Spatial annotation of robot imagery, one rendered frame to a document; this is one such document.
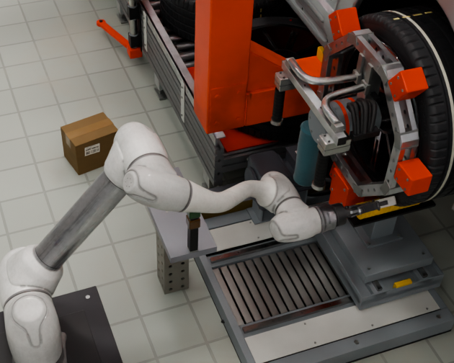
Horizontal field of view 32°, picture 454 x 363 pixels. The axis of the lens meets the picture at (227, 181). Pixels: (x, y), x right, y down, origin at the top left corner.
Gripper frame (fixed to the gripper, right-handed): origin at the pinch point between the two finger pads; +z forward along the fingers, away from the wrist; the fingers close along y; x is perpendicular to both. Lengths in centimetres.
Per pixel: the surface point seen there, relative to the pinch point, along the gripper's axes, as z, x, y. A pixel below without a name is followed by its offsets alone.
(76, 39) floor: -61, 111, -201
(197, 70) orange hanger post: -41, 61, -46
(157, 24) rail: -31, 98, -133
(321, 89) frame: -4.3, 43.1, -21.2
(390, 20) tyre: 6, 57, 19
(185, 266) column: -59, -11, -60
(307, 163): -15.0, 18.4, -23.5
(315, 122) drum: -18.8, 31.3, -0.3
